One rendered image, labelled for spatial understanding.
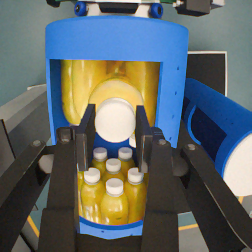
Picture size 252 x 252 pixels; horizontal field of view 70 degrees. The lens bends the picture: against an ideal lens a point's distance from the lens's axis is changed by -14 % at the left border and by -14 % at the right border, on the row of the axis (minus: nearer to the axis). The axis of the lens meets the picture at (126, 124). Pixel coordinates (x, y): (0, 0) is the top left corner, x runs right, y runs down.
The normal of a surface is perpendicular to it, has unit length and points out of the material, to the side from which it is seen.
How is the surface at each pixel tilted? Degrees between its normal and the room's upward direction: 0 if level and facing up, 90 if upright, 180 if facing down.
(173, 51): 39
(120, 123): 5
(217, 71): 0
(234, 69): 0
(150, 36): 19
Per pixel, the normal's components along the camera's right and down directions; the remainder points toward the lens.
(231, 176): 0.04, 0.38
